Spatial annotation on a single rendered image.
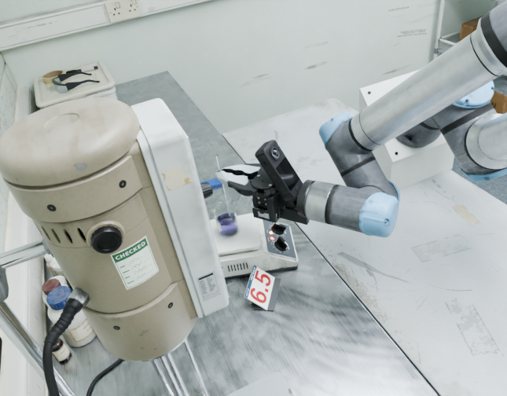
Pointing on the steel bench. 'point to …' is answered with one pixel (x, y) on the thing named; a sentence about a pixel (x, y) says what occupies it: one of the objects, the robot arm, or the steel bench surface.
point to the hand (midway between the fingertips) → (221, 170)
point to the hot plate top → (251, 229)
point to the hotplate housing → (268, 260)
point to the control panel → (277, 239)
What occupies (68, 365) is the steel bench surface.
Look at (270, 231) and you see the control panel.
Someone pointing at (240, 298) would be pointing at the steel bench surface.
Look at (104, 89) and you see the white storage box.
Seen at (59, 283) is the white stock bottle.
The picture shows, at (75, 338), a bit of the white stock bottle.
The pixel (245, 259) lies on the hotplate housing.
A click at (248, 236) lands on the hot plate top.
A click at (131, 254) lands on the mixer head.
